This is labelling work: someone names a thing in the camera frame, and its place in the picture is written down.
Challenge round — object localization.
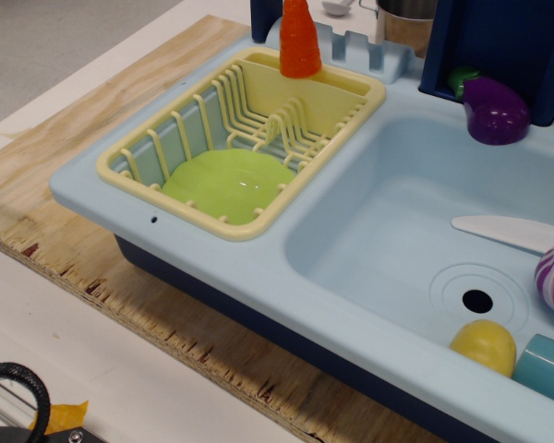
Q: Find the light green plastic plate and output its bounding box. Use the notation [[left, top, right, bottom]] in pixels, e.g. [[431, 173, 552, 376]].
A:
[[162, 149, 295, 225]]

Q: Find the orange toy carrot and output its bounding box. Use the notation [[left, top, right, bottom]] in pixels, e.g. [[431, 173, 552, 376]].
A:
[[280, 0, 322, 78]]

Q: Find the dark blue faucet tower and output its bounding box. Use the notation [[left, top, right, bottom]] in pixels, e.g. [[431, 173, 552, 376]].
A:
[[419, 0, 554, 126]]

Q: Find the silver metal pot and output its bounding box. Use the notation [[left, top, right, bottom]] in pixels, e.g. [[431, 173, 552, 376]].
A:
[[359, 0, 438, 58]]

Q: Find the purple toy eggplant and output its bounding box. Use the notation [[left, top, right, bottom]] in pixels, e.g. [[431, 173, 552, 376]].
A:
[[448, 66, 531, 146]]

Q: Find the yellow toy lemon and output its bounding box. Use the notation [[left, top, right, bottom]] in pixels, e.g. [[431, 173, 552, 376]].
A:
[[450, 319, 517, 378]]

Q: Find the yellow masking tape piece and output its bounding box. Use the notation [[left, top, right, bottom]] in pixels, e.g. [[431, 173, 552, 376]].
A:
[[45, 401, 89, 435]]

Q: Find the yellow plastic dish rack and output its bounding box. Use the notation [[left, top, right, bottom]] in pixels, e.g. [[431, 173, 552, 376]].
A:
[[96, 47, 386, 241]]

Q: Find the dark blue corner post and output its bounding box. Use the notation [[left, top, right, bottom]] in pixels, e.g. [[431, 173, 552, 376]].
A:
[[249, 0, 283, 43]]

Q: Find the light blue toy sink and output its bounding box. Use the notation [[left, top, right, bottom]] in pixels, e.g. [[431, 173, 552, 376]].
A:
[[50, 37, 554, 442]]

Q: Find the plywood base board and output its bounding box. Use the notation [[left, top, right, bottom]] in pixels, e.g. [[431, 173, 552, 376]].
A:
[[0, 3, 435, 442]]

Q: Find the black braided cable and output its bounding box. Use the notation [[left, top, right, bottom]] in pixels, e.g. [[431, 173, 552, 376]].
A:
[[0, 362, 52, 443]]

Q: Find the white plastic toy knife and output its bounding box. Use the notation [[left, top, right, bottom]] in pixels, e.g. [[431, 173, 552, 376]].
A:
[[451, 215, 554, 254]]

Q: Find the dark metal bracket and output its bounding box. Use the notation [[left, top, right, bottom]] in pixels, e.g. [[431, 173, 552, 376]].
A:
[[0, 426, 104, 443]]

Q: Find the teal plastic cup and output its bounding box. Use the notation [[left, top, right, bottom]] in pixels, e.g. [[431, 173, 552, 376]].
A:
[[512, 334, 554, 401]]

